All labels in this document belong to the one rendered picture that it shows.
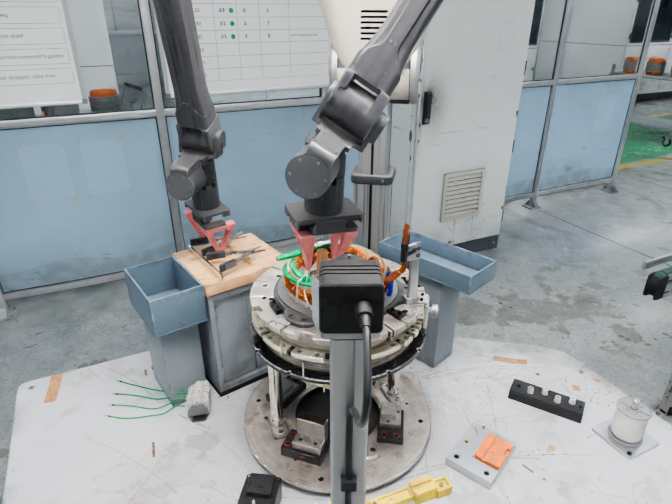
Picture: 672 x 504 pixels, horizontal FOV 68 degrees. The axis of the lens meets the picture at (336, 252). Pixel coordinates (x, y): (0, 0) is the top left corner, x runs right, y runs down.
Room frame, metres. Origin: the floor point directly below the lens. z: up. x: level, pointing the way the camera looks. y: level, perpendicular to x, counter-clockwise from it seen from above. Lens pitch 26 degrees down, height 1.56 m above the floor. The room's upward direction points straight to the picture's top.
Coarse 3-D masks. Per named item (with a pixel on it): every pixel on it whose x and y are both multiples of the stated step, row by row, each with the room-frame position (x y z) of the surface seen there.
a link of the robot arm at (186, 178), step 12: (216, 132) 0.98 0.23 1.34; (180, 144) 0.99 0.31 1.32; (216, 144) 0.98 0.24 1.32; (180, 156) 0.96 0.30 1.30; (192, 156) 0.96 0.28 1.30; (204, 156) 0.97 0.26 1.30; (216, 156) 0.98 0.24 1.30; (180, 168) 0.91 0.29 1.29; (192, 168) 0.92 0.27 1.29; (168, 180) 0.91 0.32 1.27; (180, 180) 0.91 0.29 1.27; (192, 180) 0.91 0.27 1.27; (204, 180) 0.95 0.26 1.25; (180, 192) 0.91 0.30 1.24; (192, 192) 0.90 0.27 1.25
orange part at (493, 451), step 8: (488, 440) 0.71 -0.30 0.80; (496, 440) 0.72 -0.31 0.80; (504, 440) 0.71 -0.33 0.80; (480, 448) 0.69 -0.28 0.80; (488, 448) 0.69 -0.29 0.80; (496, 448) 0.69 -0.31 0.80; (504, 448) 0.69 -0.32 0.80; (480, 456) 0.67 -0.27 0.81; (488, 456) 0.67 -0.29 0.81; (496, 456) 0.67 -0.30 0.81; (504, 456) 0.67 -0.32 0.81; (488, 464) 0.66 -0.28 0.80; (496, 464) 0.66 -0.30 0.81
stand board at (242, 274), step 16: (240, 240) 1.08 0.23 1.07; (256, 240) 1.08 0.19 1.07; (176, 256) 0.99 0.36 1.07; (192, 256) 0.99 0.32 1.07; (256, 256) 0.99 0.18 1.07; (272, 256) 0.99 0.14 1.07; (192, 272) 0.92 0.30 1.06; (208, 272) 0.92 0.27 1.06; (224, 272) 0.92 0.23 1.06; (240, 272) 0.92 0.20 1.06; (256, 272) 0.92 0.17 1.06; (208, 288) 0.86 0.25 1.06; (224, 288) 0.88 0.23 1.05
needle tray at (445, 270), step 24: (384, 240) 1.08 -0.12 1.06; (432, 240) 1.09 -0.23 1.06; (408, 264) 1.01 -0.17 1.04; (432, 264) 0.97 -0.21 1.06; (456, 264) 1.03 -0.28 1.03; (480, 264) 1.00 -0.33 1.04; (432, 288) 0.98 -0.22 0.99; (456, 288) 0.92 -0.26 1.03; (456, 312) 1.01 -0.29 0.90; (432, 336) 0.97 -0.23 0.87; (432, 360) 0.96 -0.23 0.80
